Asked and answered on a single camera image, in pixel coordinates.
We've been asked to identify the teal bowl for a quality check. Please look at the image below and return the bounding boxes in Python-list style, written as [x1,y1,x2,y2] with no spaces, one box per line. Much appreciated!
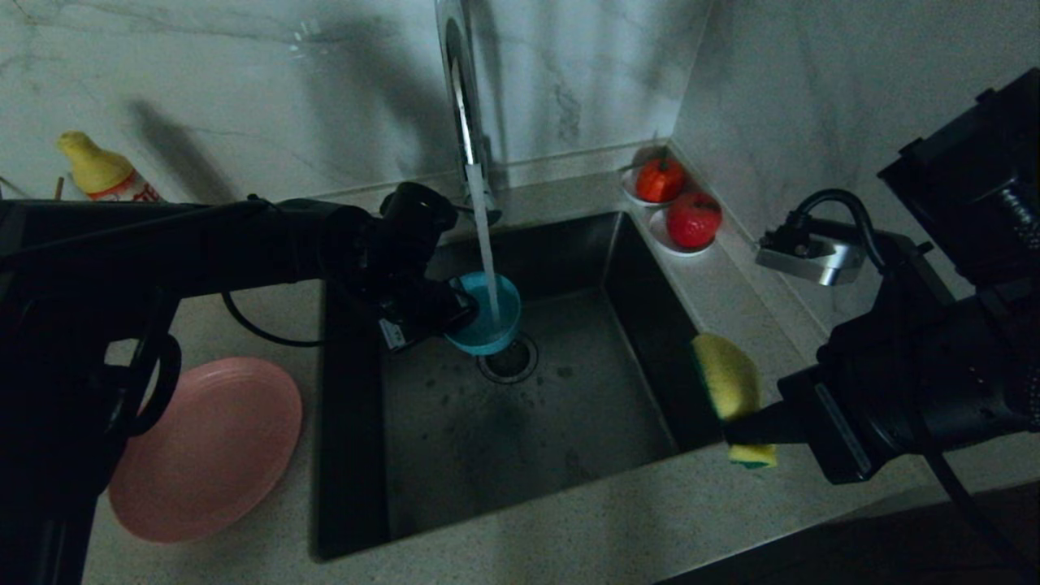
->
[445,272,522,357]

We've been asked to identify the yellow sponge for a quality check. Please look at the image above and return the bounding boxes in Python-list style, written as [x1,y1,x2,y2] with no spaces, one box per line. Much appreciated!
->
[692,333,778,470]

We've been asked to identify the chrome kitchen faucet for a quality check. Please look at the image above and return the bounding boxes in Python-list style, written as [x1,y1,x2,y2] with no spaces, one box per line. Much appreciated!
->
[431,0,503,231]

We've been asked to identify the yellow-capped orange dish soap bottle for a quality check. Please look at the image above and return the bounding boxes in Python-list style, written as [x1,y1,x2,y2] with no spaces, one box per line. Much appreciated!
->
[57,132,163,202]

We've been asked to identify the stainless steel sink basin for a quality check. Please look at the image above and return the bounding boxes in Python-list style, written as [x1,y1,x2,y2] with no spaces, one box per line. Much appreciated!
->
[313,213,752,561]

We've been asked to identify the running water stream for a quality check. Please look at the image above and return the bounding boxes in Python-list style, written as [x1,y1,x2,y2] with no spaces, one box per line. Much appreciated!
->
[465,162,505,322]

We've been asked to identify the round metal drain strainer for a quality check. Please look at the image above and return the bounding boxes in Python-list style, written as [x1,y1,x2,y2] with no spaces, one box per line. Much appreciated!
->
[477,333,540,386]

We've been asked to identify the red apple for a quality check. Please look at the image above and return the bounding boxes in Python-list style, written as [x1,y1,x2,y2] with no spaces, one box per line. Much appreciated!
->
[666,192,724,249]

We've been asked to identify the orange-red tomato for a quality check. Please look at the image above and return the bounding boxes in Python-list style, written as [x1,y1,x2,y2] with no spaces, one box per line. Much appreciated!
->
[635,154,687,204]

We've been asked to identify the pink plate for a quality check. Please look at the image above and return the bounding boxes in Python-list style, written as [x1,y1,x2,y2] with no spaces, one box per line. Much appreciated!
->
[110,357,303,544]

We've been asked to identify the long black arm cable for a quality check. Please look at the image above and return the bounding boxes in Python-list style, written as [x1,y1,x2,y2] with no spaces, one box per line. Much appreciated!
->
[926,451,1040,570]
[106,288,326,440]

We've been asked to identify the short black camera cable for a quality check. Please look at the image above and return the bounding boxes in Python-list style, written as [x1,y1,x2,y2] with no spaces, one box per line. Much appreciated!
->
[784,188,886,273]

